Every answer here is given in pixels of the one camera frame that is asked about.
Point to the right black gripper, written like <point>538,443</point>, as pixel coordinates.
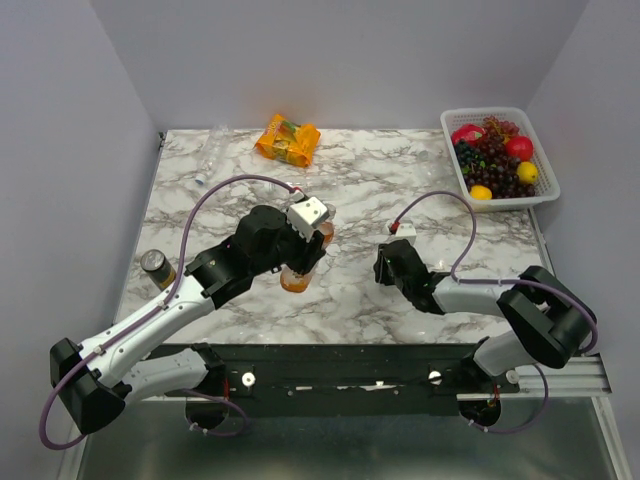
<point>379,267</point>

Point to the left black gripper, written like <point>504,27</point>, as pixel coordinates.
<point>310,252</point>

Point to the orange juice bottle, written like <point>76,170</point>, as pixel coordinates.
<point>298,283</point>

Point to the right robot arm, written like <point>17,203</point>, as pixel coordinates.
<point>548,324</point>

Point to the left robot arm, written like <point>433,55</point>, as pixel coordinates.
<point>96,378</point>

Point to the clear empty bottle centre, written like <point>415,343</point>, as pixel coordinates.
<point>271,190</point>

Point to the clear bottle blue cap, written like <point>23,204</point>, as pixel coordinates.
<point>212,153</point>

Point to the yellow lemon lower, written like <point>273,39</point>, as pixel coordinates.
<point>481,193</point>

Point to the yellow lemon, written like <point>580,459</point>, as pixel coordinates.
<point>527,173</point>
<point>481,193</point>

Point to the orange snack bag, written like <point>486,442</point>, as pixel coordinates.
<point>288,142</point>

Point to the blue grape bunch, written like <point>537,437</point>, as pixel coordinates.
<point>469,157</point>

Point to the dark red grape bunch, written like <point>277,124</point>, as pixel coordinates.
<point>499,175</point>

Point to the black yellow drink can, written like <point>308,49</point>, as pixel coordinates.
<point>157,267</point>

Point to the red apple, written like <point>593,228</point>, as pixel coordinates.
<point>468,133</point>

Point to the yellow lemon upper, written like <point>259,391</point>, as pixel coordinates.
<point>527,173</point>

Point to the white plastic basket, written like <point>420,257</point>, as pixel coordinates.
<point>547,187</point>

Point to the red round fruit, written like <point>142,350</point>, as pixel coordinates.
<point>521,147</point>

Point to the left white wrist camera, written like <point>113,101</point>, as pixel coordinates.
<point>306,215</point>

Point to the black base frame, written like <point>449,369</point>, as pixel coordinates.
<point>290,380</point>

